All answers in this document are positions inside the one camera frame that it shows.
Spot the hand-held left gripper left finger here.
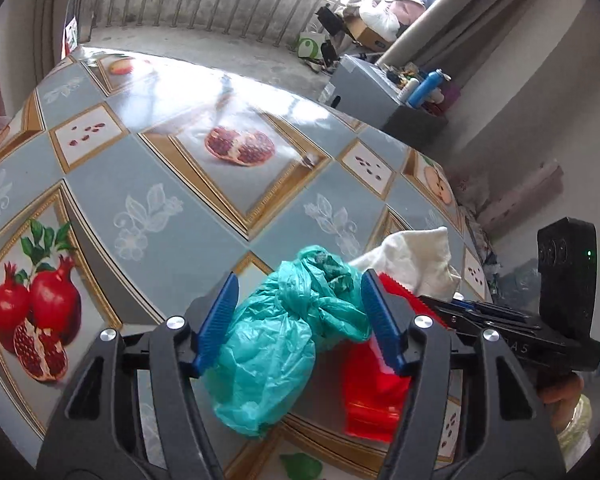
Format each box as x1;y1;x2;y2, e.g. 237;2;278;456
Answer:
37;272;240;480

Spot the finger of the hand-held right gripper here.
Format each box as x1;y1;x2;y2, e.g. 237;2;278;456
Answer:
452;299;531;318
418;295;543;332

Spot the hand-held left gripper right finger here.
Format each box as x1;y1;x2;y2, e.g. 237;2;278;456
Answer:
361;269;566;480

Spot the green plastic bag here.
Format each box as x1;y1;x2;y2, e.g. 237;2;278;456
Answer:
202;245;373;438

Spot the white cloth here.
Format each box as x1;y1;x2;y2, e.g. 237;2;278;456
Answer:
350;226;463;303

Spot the red plastic packet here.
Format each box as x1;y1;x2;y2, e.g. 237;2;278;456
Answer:
342;269;448;443

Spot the person's right hand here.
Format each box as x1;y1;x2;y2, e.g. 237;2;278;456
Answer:
537;374;586;431

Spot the pink white leaning board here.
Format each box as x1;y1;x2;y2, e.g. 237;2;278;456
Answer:
460;162;563;233

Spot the blue bottle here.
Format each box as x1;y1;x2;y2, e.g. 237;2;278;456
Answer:
407;70;446;108

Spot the grey cabinet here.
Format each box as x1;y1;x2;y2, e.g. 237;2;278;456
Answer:
319;54;451;133

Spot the beige curtain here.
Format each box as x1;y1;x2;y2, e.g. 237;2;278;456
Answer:
377;0;576;68

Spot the white green bag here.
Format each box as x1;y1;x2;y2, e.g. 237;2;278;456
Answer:
299;30;326;58

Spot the cardboard box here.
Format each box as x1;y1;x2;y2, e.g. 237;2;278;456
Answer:
342;12;391;51

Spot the grey striped curtain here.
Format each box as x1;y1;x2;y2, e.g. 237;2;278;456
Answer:
32;0;81;68

